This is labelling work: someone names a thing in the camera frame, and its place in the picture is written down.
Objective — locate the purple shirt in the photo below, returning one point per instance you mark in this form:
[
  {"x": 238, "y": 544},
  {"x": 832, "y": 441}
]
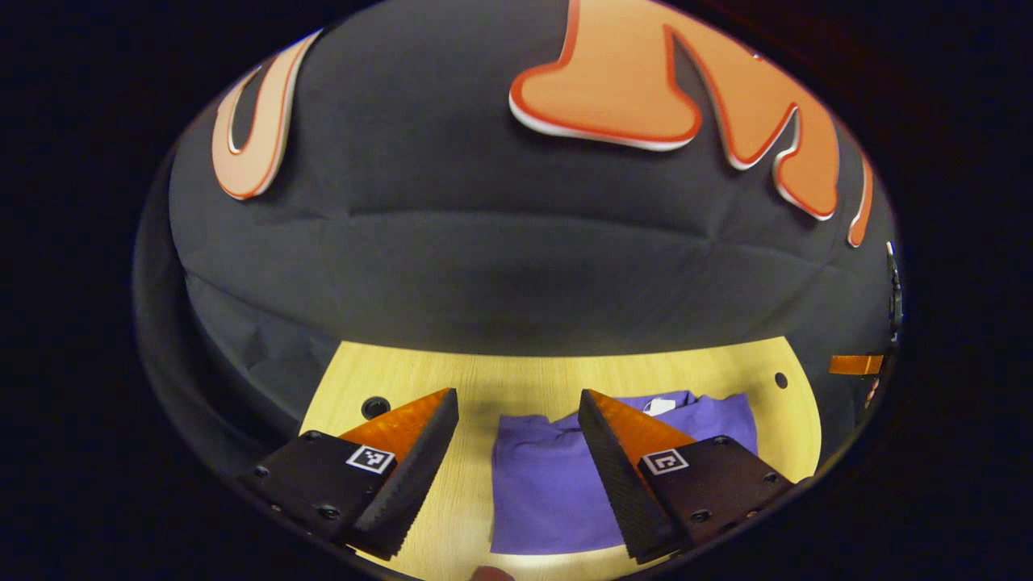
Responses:
[{"x": 549, "y": 492}]

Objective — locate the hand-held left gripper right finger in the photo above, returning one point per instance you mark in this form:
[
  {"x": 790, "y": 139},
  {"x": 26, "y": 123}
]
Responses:
[{"x": 617, "y": 484}]

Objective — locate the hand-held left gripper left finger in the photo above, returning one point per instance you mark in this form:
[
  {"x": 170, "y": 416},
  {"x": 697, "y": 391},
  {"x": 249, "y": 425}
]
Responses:
[{"x": 416, "y": 476}]

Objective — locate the black backdrop cloth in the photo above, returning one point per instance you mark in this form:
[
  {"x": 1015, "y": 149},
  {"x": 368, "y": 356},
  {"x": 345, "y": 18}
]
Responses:
[{"x": 524, "y": 274}]

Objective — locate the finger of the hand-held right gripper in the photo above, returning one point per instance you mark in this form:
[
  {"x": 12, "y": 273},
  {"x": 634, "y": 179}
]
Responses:
[{"x": 855, "y": 365}]

